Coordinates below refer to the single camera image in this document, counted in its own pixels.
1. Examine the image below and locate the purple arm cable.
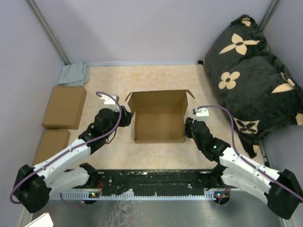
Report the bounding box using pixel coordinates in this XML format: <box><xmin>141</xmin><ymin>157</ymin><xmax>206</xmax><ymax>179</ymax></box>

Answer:
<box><xmin>196</xmin><ymin>105</ymin><xmax>303</xmax><ymax>205</ymax></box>
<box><xmin>9</xmin><ymin>91</ymin><xmax>123</xmax><ymax>207</ymax></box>

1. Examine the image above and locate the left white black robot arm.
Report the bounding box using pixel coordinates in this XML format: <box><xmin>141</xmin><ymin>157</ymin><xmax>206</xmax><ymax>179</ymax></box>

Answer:
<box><xmin>10</xmin><ymin>106</ymin><xmax>133</xmax><ymax>213</ymax></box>

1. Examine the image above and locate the white slotted cable duct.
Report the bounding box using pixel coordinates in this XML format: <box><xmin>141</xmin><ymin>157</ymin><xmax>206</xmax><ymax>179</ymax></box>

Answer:
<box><xmin>51</xmin><ymin>189</ymin><xmax>223</xmax><ymax>201</ymax></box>

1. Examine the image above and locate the white object corner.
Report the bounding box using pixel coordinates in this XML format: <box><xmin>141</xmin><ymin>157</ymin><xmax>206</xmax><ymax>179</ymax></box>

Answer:
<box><xmin>25</xmin><ymin>212</ymin><xmax>54</xmax><ymax>227</ymax></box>

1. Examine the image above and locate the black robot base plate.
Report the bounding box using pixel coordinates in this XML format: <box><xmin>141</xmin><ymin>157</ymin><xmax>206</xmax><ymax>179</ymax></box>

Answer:
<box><xmin>76</xmin><ymin>168</ymin><xmax>231</xmax><ymax>204</ymax></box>

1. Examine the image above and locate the aluminium corner post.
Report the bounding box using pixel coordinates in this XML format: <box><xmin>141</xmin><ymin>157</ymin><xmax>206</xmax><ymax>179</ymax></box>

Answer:
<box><xmin>26</xmin><ymin>0</ymin><xmax>70</xmax><ymax>65</ymax></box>
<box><xmin>259</xmin><ymin>0</ymin><xmax>280</xmax><ymax>30</ymax></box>

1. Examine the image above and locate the black floral pillow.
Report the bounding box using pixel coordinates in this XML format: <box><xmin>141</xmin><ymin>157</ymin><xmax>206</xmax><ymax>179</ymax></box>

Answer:
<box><xmin>199</xmin><ymin>15</ymin><xmax>303</xmax><ymax>158</ymax></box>

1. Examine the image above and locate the brown cardboard box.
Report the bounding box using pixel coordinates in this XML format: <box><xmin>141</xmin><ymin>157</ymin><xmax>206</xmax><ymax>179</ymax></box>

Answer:
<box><xmin>33</xmin><ymin>130</ymin><xmax>70</xmax><ymax>165</ymax></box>
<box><xmin>125</xmin><ymin>89</ymin><xmax>195</xmax><ymax>144</ymax></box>
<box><xmin>42</xmin><ymin>86</ymin><xmax>87</xmax><ymax>130</ymax></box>

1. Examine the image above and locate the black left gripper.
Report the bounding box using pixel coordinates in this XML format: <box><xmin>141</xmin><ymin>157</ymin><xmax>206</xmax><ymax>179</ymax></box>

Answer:
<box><xmin>104</xmin><ymin>105</ymin><xmax>133</xmax><ymax>138</ymax></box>

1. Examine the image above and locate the right aluminium corner post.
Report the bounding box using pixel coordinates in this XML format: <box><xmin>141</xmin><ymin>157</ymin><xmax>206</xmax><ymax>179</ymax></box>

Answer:
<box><xmin>259</xmin><ymin>0</ymin><xmax>280</xmax><ymax>30</ymax></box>

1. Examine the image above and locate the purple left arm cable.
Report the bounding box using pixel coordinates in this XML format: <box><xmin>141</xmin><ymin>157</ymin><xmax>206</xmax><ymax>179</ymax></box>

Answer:
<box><xmin>9</xmin><ymin>91</ymin><xmax>123</xmax><ymax>207</ymax></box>

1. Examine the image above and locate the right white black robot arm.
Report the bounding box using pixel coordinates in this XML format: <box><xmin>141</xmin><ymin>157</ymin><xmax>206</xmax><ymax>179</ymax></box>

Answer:
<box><xmin>184</xmin><ymin>117</ymin><xmax>303</xmax><ymax>220</ymax></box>

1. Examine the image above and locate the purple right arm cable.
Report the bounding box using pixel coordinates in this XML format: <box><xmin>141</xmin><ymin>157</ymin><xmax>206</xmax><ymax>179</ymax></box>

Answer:
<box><xmin>196</xmin><ymin>105</ymin><xmax>303</xmax><ymax>205</ymax></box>

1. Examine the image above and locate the left aluminium corner post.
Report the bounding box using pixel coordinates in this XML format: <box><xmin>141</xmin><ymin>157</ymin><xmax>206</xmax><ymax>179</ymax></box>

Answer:
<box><xmin>26</xmin><ymin>0</ymin><xmax>70</xmax><ymax>65</ymax></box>

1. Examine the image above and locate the aluminium frame rail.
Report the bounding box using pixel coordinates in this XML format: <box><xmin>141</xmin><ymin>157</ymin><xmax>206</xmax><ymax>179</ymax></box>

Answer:
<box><xmin>51</xmin><ymin>171</ymin><xmax>237</xmax><ymax>190</ymax></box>

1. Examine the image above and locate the light blue folded cloth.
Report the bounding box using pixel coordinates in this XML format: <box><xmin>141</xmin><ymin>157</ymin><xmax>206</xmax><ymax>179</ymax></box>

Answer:
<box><xmin>58</xmin><ymin>61</ymin><xmax>89</xmax><ymax>87</ymax></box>

